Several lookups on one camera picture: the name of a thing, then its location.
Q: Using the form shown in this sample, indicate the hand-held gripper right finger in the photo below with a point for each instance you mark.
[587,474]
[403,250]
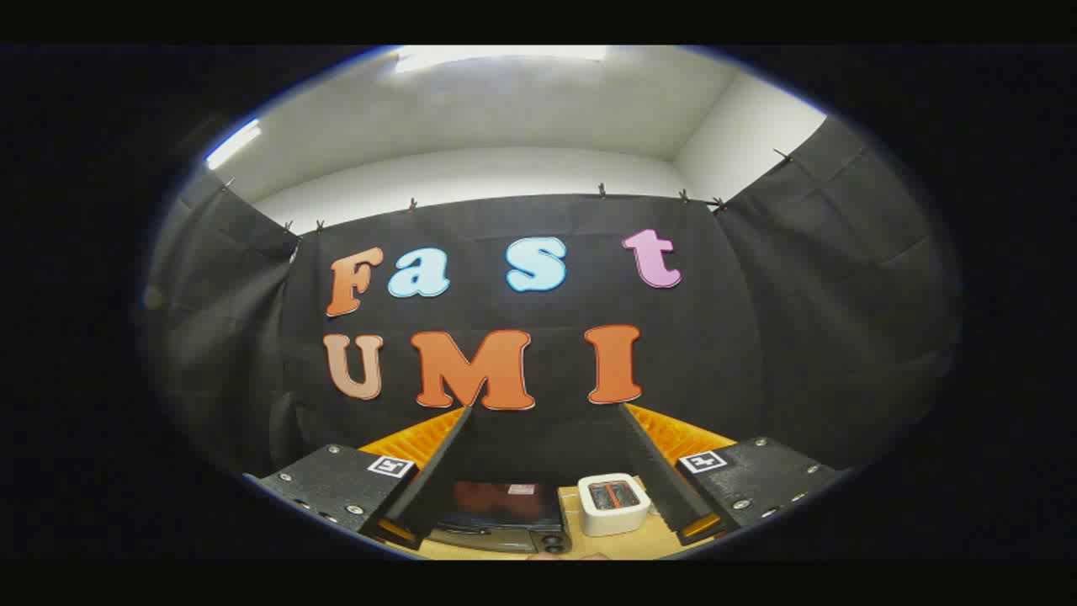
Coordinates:
[656,480]

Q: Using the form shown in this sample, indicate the white bread toaster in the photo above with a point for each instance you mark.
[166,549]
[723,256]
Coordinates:
[612,515]

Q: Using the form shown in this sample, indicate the ceiling light panel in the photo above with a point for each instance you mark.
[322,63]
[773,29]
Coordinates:
[234,143]

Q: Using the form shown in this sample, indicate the row of black clips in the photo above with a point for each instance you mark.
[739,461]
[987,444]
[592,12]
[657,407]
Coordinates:
[602,191]

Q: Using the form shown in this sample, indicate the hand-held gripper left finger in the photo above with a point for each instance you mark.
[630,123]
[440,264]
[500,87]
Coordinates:
[437,480]

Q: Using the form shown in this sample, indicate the black toaster oven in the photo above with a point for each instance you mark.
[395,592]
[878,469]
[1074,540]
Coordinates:
[496,513]

